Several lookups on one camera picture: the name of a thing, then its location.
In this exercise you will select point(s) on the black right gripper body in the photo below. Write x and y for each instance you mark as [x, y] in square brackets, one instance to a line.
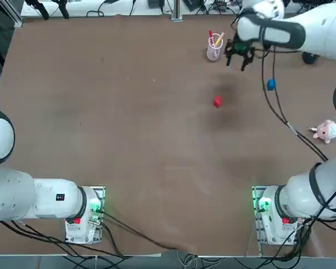
[247, 48]

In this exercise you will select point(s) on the blue magnetic block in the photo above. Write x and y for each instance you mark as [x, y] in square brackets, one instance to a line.
[270, 84]

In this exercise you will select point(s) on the red magnetic block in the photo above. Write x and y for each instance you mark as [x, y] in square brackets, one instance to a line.
[218, 101]

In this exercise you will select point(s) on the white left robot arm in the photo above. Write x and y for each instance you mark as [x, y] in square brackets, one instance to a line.
[16, 196]

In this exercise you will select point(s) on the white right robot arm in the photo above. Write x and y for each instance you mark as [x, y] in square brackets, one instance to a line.
[324, 25]

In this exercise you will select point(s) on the clear pink plastic cup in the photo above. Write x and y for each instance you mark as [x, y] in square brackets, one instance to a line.
[212, 54]

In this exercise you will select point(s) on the yellow pen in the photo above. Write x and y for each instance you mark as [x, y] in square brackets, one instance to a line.
[219, 40]

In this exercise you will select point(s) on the white marker red cap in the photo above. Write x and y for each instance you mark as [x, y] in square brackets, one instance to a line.
[210, 35]

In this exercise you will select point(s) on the power strip red switches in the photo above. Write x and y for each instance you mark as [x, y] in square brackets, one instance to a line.
[220, 4]

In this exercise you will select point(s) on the black pen cup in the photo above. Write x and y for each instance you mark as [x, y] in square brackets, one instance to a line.
[308, 59]

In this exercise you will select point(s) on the black flat box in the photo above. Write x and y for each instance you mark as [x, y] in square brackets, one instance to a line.
[194, 5]
[156, 3]

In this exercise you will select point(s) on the pink plush toy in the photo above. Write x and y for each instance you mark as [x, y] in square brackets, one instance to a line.
[327, 130]

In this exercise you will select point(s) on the black tripod leg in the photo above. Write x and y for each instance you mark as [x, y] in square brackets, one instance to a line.
[63, 9]
[42, 9]

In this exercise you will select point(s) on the aluminium frame post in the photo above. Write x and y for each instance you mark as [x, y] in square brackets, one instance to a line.
[176, 11]

